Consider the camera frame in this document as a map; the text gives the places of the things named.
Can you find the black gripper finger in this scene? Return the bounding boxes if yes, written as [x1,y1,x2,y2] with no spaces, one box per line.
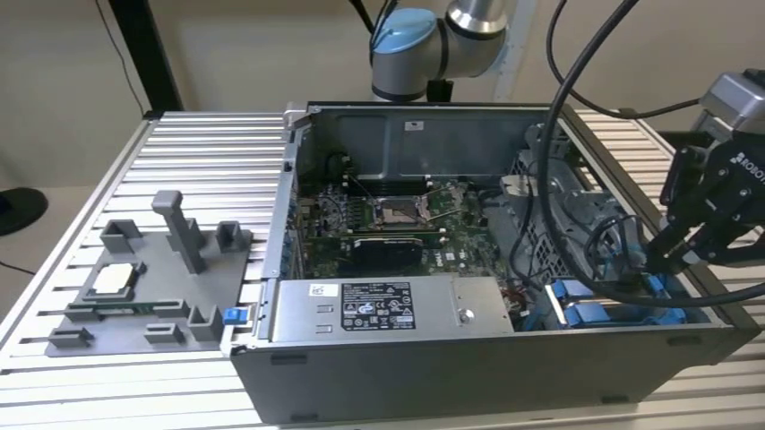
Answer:
[695,214,765,270]
[647,145,714,275]

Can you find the black wire with blue plug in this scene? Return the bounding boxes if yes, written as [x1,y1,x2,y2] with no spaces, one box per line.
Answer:
[614,214,651,288]

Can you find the black disk wire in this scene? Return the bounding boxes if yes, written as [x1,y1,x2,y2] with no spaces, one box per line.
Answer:
[587,214,634,288]

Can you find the blue empty disk carrier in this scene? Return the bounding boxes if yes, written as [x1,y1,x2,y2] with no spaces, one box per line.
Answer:
[564,303,691,329]

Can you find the grey metal disk bay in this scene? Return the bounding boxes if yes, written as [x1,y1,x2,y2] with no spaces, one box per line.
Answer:
[543,268,722,331]

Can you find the perforated grey drive cage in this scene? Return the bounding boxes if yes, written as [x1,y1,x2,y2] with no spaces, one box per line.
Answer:
[483,147,628,288]

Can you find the green motherboard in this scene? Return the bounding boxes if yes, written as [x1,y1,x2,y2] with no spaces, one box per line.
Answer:
[294,178,515,281]

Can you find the CPU socket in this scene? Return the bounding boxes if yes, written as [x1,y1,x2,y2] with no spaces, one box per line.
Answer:
[369,194,431,225]

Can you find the black graphics card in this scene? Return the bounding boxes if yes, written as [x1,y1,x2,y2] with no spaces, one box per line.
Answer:
[338,236,425,277]

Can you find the grey open PC case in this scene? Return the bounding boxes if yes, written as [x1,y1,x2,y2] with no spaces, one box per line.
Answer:
[229,100,763,425]

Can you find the locking lever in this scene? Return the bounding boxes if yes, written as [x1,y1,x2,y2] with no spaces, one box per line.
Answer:
[346,174,376,201]

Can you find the silver power supply unit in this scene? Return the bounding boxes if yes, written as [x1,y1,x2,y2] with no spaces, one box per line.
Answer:
[268,276,515,344]

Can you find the grey plastic parts rack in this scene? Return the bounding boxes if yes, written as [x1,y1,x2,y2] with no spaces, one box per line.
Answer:
[45,190,256,359]

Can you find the green RAM stick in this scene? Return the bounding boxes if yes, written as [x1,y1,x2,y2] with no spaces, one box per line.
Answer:
[67,301,180,315]

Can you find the silver CPU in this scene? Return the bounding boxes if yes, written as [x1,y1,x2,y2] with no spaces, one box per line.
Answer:
[94,265,133,296]

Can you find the black round stand base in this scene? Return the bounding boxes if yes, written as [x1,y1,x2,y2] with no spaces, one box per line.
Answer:
[0,187,49,237]

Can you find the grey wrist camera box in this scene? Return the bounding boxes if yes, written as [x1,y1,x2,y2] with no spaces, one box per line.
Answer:
[695,69,765,133]

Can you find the thin black camera cable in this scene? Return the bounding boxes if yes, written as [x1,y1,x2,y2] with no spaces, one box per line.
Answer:
[545,0,703,120]

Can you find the black internal case wire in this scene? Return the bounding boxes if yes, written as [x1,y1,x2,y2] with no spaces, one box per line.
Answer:
[509,154,539,288]

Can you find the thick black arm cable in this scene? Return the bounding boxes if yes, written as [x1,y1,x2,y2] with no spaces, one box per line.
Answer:
[536,0,765,309]

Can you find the black arm base cables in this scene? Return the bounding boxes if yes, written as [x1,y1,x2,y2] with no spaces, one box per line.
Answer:
[348,0,399,48]

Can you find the black metal post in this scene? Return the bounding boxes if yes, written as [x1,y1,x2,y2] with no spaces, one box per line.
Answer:
[106,0,184,113]

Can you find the thin black wall cable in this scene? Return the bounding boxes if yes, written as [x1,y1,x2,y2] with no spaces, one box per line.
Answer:
[94,0,153,118]

